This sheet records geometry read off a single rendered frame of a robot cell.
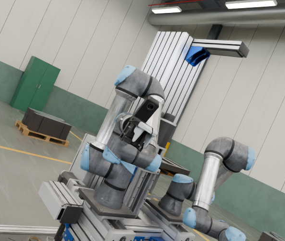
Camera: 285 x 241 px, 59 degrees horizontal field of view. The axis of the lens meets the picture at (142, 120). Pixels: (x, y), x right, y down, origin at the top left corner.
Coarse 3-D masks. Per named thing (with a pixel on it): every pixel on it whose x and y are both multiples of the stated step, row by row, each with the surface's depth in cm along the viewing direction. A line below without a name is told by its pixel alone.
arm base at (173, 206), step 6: (162, 198) 159; (168, 198) 153; (174, 198) 152; (162, 204) 153; (168, 204) 151; (174, 204) 152; (180, 204) 153; (168, 210) 150; (174, 210) 151; (180, 210) 153
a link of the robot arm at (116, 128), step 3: (120, 114) 97; (123, 114) 94; (126, 114) 92; (129, 114) 91; (117, 117) 97; (120, 117) 93; (117, 120) 95; (120, 120) 90; (117, 123) 94; (117, 126) 93; (114, 129) 94; (117, 129) 93; (120, 129) 90; (117, 132) 92; (120, 132) 92
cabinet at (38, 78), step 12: (36, 60) 895; (24, 72) 919; (36, 72) 906; (48, 72) 931; (24, 84) 893; (36, 84) 917; (48, 84) 943; (24, 96) 904; (36, 96) 928; (24, 108) 915; (36, 108) 940
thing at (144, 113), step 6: (150, 96) 78; (144, 102) 78; (150, 102) 77; (156, 102) 78; (138, 108) 81; (144, 108) 79; (150, 108) 78; (156, 108) 78; (138, 114) 80; (144, 114) 80; (150, 114) 80; (144, 120) 81
